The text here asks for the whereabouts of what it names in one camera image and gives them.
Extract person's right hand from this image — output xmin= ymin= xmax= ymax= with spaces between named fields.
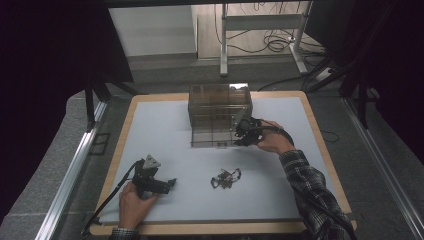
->
xmin=255 ymin=119 xmax=296 ymax=155

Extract aluminium rail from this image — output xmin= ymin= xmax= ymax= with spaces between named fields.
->
xmin=342 ymin=97 xmax=424 ymax=240
xmin=34 ymin=100 xmax=108 ymax=240

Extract white metal desk frame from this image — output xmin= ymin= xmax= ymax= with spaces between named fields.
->
xmin=219 ymin=1 xmax=310 ymax=77

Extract black metal stand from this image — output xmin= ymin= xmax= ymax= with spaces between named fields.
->
xmin=83 ymin=75 xmax=143 ymax=133
xmin=305 ymin=55 xmax=382 ymax=130

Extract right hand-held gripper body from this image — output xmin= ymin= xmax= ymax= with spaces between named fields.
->
xmin=229 ymin=106 xmax=265 ymax=147

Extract black floor cables bundle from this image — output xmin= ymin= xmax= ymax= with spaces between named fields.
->
xmin=214 ymin=2 xmax=327 ymax=57

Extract person's left hand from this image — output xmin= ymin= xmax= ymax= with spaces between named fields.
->
xmin=118 ymin=181 xmax=160 ymax=230

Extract dark beaded necklace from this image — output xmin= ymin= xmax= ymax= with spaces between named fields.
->
xmin=210 ymin=167 xmax=242 ymax=190

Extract black floor frame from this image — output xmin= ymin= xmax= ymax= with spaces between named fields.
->
xmin=88 ymin=132 xmax=112 ymax=156

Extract white power strip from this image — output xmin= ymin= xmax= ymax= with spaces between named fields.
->
xmin=314 ymin=67 xmax=335 ymax=83

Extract transparent brown drawer box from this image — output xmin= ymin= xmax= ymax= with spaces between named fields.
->
xmin=187 ymin=83 xmax=254 ymax=132

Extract white table mat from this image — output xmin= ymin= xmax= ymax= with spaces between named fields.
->
xmin=99 ymin=96 xmax=344 ymax=225

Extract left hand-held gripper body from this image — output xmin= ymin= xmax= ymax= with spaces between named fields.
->
xmin=132 ymin=154 xmax=170 ymax=198

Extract thin black cable loop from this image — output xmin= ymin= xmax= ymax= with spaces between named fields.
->
xmin=320 ymin=129 xmax=341 ymax=144

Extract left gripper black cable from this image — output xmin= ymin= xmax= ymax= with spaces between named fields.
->
xmin=80 ymin=159 xmax=145 ymax=236

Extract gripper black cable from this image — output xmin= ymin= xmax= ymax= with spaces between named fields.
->
xmin=80 ymin=159 xmax=145 ymax=236
xmin=259 ymin=124 xmax=356 ymax=240

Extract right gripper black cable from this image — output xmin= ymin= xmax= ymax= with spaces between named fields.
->
xmin=259 ymin=124 xmax=356 ymax=240

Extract dark curtain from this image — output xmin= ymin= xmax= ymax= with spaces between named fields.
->
xmin=0 ymin=0 xmax=135 ymax=223
xmin=303 ymin=0 xmax=424 ymax=163

